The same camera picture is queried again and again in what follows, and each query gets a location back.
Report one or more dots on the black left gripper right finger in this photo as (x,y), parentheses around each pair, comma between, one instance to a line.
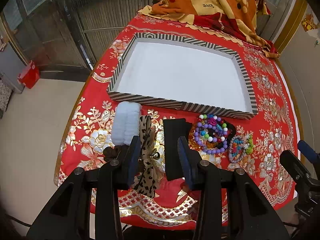
(203,176)

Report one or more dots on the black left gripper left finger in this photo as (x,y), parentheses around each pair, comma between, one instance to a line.
(117,174)

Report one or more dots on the black knitted hair band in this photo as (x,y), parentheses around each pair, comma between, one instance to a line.
(173,129)

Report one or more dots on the white fluffy hair band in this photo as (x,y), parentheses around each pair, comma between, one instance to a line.
(126,123)

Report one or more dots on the red floral tablecloth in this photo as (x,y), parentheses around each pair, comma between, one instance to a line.
(272,130)

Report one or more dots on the striped white tray box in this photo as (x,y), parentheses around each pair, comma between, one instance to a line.
(183,73)

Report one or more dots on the red bag on floor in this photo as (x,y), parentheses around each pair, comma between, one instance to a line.
(29,75)

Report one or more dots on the metal glass door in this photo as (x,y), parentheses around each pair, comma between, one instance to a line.
(59,35)

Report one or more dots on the orange red patterned blanket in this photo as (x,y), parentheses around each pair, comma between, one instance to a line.
(237,18)

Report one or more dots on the red wall decoration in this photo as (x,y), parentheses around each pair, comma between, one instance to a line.
(308,23)

